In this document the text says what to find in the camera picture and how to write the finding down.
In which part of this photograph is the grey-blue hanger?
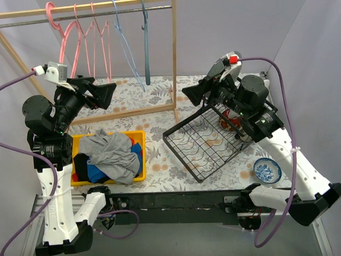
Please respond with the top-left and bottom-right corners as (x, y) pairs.
(141, 0), (151, 85)

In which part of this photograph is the light blue hanger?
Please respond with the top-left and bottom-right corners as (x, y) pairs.
(112, 1), (145, 92)

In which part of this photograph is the grey tank top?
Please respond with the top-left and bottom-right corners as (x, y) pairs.
(78, 129), (143, 185)

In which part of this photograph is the thin pink hanger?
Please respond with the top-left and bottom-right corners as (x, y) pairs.
(91, 2), (112, 82)
(74, 4), (96, 77)

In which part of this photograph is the thick pink hanger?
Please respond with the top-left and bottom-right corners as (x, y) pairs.
(45, 2), (82, 78)

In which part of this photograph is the blue tank top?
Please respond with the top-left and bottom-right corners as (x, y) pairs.
(87, 143), (143, 184)

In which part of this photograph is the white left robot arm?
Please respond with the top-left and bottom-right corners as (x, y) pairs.
(22, 77), (117, 255)

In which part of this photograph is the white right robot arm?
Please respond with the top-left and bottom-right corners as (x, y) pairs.
(182, 75), (340, 226)

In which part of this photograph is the grey patterned plate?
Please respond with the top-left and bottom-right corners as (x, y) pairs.
(207, 58), (224, 77)

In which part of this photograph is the wooden clothes rack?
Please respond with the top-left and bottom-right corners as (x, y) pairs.
(1, 1), (179, 126)

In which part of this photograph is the red bowl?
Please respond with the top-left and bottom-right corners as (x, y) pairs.
(219, 109), (242, 132)

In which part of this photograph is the white plate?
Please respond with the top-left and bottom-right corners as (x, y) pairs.
(264, 79), (270, 89)

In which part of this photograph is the floral table mat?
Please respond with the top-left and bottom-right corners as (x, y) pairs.
(68, 73), (294, 193)

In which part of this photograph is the yellow plastic tray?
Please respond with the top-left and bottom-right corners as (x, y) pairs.
(71, 131), (146, 187)

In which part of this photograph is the blue white porcelain bowl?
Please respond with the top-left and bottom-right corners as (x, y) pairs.
(253, 158), (282, 184)

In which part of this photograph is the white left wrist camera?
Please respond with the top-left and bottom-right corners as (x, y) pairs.
(31, 61), (75, 92)

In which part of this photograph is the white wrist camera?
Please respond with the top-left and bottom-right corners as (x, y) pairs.
(31, 61), (75, 92)
(219, 51), (242, 82)

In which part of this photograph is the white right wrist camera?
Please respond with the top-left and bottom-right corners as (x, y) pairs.
(219, 51), (242, 82)

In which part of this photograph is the black wire dish rack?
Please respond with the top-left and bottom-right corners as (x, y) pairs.
(163, 104), (253, 183)

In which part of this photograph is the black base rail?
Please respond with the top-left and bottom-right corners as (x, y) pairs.
(82, 189), (274, 231)

